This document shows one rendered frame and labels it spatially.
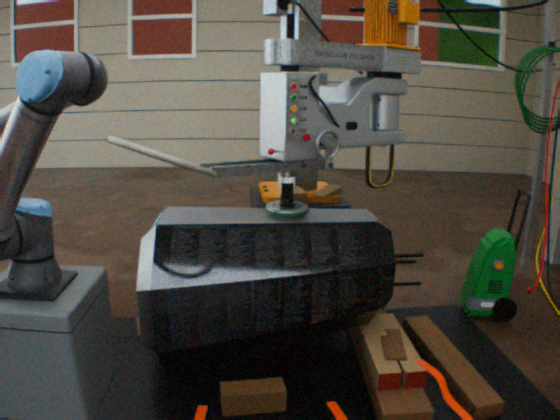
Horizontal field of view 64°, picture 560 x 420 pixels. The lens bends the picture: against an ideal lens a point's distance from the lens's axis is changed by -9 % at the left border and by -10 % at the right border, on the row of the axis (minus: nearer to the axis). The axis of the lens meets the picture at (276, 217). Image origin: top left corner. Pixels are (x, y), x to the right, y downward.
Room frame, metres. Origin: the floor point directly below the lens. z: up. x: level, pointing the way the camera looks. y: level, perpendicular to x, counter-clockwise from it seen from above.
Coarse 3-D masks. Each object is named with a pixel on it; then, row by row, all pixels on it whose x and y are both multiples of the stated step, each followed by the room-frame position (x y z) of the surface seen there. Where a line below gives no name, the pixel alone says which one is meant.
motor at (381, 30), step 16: (368, 0) 2.74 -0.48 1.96; (384, 0) 2.68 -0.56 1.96; (400, 0) 2.67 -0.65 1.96; (368, 16) 2.74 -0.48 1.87; (384, 16) 2.68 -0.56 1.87; (400, 16) 2.65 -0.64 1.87; (416, 16) 2.67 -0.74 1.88; (368, 32) 2.72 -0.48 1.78; (384, 32) 2.68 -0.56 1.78; (400, 32) 2.68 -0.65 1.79; (416, 48) 2.72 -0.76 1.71
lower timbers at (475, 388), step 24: (384, 312) 2.72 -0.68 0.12; (408, 336) 2.58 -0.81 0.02; (432, 336) 2.43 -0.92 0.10; (360, 360) 2.27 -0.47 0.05; (432, 360) 2.24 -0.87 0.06; (456, 360) 2.16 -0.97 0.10; (456, 384) 1.96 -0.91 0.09; (480, 384) 1.93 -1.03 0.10; (384, 408) 1.76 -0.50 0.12; (408, 408) 1.75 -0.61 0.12; (480, 408) 1.75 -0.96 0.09
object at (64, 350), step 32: (96, 288) 1.47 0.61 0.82; (0, 320) 1.20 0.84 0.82; (32, 320) 1.20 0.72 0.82; (64, 320) 1.21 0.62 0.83; (96, 320) 1.43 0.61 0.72; (0, 352) 1.20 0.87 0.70; (32, 352) 1.20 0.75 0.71; (64, 352) 1.21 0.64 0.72; (96, 352) 1.38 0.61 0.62; (0, 384) 1.20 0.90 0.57; (32, 384) 1.20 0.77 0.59; (64, 384) 1.20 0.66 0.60; (96, 384) 1.34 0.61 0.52; (0, 416) 1.20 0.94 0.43; (32, 416) 1.20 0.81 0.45; (64, 416) 1.20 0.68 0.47; (96, 416) 1.28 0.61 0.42
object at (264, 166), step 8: (248, 160) 2.33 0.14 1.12; (256, 160) 2.35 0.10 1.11; (264, 160) 2.38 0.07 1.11; (272, 160) 2.40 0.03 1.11; (304, 160) 2.52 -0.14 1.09; (312, 160) 2.41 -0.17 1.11; (320, 160) 2.44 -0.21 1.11; (208, 168) 2.20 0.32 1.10; (216, 168) 2.10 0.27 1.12; (224, 168) 2.12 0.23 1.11; (232, 168) 2.15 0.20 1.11; (240, 168) 2.17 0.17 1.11; (248, 168) 2.20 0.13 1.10; (256, 168) 2.22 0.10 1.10; (264, 168) 2.25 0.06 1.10; (272, 168) 2.27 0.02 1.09; (280, 168) 2.30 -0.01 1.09; (288, 168) 2.32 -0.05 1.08; (296, 168) 2.35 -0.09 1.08; (304, 168) 2.37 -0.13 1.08; (312, 168) 2.41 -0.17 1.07; (320, 168) 2.44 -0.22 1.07; (216, 176) 2.10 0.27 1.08; (224, 176) 2.12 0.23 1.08; (232, 176) 2.15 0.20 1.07
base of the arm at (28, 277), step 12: (12, 264) 1.34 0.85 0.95; (24, 264) 1.33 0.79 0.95; (36, 264) 1.34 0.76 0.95; (48, 264) 1.37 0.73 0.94; (12, 276) 1.34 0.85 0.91; (24, 276) 1.32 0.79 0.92; (36, 276) 1.33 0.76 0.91; (48, 276) 1.36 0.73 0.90; (60, 276) 1.41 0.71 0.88; (24, 288) 1.31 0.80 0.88; (36, 288) 1.32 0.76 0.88; (48, 288) 1.35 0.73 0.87
